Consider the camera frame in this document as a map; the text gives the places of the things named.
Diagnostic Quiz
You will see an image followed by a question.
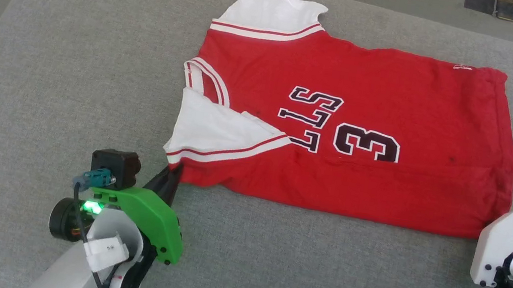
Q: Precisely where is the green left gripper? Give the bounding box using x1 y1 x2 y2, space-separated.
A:
80 152 196 267

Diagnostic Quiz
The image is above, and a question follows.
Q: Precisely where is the red and white basketball jersey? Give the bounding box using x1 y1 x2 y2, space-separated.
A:
157 0 513 246

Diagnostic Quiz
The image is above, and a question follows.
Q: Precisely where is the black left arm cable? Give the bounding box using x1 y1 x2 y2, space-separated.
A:
57 165 130 288

